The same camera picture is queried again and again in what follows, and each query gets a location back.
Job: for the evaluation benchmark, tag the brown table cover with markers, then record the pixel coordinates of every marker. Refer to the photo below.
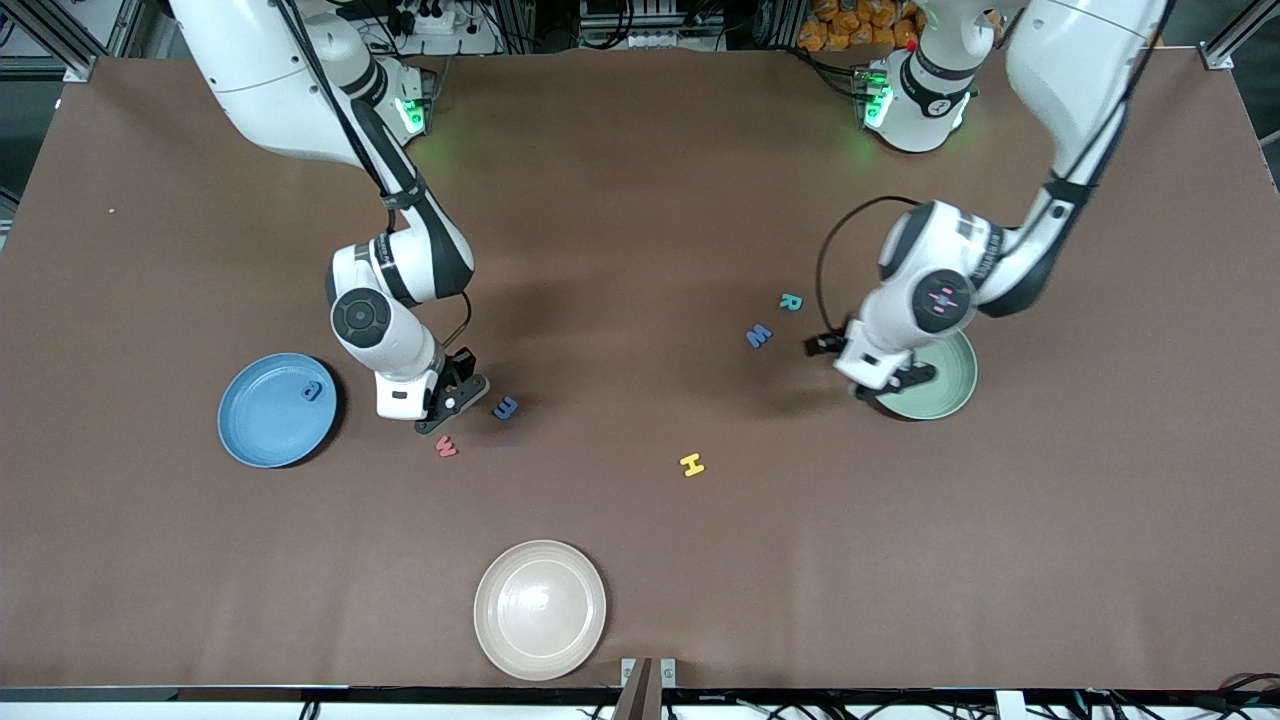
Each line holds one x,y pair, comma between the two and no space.
640,200

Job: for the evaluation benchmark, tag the white power strip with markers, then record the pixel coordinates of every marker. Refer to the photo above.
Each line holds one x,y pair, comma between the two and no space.
470,42

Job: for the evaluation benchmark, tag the blue foam capital W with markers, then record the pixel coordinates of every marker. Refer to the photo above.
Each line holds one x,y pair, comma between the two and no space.
759,336

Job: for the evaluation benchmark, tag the brown camera post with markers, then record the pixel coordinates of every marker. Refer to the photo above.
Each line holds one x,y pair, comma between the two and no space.
640,697

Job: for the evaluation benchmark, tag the grey metal bracket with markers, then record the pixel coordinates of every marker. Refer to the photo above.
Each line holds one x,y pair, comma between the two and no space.
668,672

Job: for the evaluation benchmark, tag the blue plate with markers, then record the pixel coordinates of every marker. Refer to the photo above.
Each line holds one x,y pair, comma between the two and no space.
270,415

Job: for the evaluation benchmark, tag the red foam lowercase w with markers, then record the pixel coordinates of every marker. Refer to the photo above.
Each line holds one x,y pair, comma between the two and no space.
446,447

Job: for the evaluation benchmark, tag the orange mesh bag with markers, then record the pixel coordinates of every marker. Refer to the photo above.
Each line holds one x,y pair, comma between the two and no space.
850,25

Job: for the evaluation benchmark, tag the blue foam lowercase a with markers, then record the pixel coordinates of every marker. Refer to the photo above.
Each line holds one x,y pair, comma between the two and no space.
315,391

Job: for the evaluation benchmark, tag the teal foam capital R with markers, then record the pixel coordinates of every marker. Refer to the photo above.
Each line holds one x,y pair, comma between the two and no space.
790,301

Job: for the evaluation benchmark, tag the yellow foam capital H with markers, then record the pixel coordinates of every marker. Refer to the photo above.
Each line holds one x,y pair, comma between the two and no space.
692,465

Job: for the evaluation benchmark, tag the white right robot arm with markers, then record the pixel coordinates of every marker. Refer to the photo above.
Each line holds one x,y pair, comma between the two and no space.
270,90

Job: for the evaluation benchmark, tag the white table edge rail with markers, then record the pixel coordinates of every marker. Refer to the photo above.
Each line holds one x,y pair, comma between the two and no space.
450,712

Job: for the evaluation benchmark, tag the beige plate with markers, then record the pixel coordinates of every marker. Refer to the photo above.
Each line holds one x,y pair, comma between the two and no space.
540,610

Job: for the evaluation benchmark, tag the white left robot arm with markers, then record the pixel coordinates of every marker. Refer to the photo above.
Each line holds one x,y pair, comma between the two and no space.
1070,70

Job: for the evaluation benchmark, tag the pale green plate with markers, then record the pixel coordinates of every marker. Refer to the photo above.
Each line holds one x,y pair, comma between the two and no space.
950,385

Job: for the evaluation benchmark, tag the blue foam lowercase m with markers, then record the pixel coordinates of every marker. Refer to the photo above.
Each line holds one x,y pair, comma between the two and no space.
505,407

